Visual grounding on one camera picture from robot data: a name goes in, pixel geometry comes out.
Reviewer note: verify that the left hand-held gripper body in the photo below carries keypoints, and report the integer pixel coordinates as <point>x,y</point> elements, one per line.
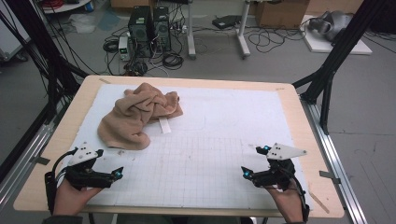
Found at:
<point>81,155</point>

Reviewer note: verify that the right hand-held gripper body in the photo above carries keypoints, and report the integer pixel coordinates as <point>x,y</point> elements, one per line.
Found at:
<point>281,151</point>

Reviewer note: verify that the tan towel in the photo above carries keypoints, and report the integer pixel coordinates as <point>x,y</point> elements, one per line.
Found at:
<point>137,115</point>

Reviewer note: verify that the person's left hand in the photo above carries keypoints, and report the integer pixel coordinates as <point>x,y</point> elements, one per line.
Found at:
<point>70,199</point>

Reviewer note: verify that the person's right hand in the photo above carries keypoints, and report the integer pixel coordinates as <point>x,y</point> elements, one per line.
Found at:
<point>288,202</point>

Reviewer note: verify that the grey tape piece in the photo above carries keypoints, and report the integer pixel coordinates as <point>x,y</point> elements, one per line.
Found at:
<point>42,160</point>
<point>329,176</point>

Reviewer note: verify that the white foam mat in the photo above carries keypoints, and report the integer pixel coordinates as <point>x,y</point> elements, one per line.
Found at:
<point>218,124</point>

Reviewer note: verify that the white power supply box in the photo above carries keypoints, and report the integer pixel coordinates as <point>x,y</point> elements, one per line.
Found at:
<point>124,48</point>

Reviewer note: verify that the white floor board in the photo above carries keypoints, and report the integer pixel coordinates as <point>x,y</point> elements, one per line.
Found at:
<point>317,45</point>

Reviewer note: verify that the clear plastic bag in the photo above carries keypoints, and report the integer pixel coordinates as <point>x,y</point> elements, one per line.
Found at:
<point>82,24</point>

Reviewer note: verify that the large black computer tower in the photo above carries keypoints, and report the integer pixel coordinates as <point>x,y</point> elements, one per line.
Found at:
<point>140,29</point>

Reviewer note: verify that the flat black device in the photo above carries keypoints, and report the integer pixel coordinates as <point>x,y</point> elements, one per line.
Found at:
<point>226,21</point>

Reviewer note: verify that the white desk stand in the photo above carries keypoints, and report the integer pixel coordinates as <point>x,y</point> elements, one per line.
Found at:
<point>190,37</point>

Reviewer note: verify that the brown cardboard box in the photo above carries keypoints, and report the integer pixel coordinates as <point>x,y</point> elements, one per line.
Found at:
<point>280,14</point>

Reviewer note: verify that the slim black computer tower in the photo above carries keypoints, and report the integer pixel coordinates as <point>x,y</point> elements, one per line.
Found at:
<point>162,29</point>

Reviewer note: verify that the grey robot head shell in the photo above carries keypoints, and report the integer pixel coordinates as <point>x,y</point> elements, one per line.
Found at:
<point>334,23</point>

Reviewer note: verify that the white round table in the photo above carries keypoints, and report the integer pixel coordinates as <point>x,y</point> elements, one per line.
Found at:
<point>65,6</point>

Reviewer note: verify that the aluminium rail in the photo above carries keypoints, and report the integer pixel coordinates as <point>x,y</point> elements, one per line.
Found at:
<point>34,146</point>
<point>333,161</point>

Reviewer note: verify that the black frame strut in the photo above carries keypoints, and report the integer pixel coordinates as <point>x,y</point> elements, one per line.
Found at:
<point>40,40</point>
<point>339,49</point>

